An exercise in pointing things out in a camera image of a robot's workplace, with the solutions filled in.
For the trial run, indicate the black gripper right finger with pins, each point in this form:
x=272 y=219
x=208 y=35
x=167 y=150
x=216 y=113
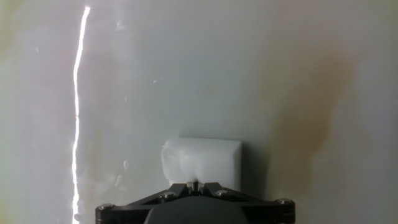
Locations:
x=224 y=190

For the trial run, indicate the white sponge block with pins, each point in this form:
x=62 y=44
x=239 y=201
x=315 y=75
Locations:
x=202 y=160

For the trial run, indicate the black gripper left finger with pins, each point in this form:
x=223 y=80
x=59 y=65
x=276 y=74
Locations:
x=170 y=190

